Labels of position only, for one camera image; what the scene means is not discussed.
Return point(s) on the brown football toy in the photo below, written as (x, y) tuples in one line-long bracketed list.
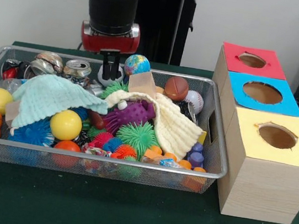
[(176, 88)]

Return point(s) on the shallow clear mesh bin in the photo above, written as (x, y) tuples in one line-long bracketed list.
[(102, 166)]

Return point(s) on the mint green cloth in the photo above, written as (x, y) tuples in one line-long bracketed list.
[(51, 95)]

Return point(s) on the blue spiky ball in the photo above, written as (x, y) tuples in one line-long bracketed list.
[(30, 134)]

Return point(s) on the smooth yellow ball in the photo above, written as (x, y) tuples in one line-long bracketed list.
[(66, 124)]

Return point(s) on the green spiky ball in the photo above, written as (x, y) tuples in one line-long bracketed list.
[(137, 135)]

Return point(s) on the white baseball toy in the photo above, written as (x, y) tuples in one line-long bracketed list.
[(194, 101)]

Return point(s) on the cream waffle cloth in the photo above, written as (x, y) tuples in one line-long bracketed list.
[(173, 123)]

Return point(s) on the dark green table cloth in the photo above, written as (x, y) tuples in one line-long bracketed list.
[(124, 214)]

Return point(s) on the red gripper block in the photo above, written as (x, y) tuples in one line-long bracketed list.
[(109, 43)]

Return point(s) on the wooden three-hole box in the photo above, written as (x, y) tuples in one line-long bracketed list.
[(261, 189)]

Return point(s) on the black white soccer ball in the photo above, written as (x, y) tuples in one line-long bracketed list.
[(120, 76)]

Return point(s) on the globe print ball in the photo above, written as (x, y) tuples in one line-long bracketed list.
[(137, 65)]

